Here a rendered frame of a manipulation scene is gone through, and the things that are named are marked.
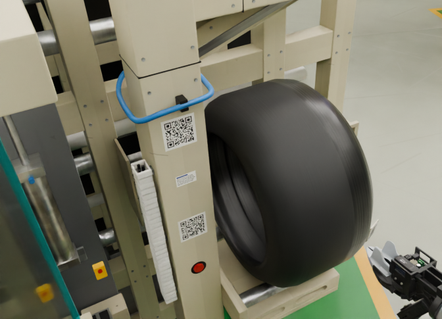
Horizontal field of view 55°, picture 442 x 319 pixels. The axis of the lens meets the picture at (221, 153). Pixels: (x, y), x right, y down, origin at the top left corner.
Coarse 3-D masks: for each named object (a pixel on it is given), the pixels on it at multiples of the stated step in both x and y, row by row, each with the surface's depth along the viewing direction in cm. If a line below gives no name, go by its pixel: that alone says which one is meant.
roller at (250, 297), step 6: (264, 282) 130; (252, 288) 129; (258, 288) 128; (264, 288) 128; (270, 288) 128; (276, 288) 129; (282, 288) 129; (240, 294) 127; (246, 294) 126; (252, 294) 126; (258, 294) 127; (264, 294) 127; (270, 294) 128; (246, 300) 125; (252, 300) 126; (258, 300) 127
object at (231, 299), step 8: (224, 280) 128; (224, 288) 126; (232, 288) 125; (224, 296) 128; (232, 296) 123; (224, 304) 131; (232, 304) 122; (240, 304) 121; (232, 312) 125; (240, 312) 119
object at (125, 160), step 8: (128, 136) 149; (136, 136) 150; (120, 144) 149; (128, 144) 150; (136, 144) 152; (120, 152) 142; (128, 152) 152; (136, 152) 154; (120, 160) 149; (128, 160) 137; (136, 160) 140; (128, 168) 139; (128, 176) 143; (128, 184) 150; (128, 192) 158; (136, 192) 145; (136, 200) 147; (136, 208) 151
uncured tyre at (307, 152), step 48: (240, 96) 112; (288, 96) 110; (240, 144) 104; (288, 144) 100; (336, 144) 102; (240, 192) 152; (288, 192) 97; (336, 192) 101; (240, 240) 143; (288, 240) 101; (336, 240) 104
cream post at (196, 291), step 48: (144, 0) 74; (192, 0) 78; (144, 48) 78; (192, 48) 82; (144, 96) 84; (192, 96) 88; (144, 144) 97; (192, 144) 95; (192, 192) 102; (192, 240) 111; (192, 288) 122
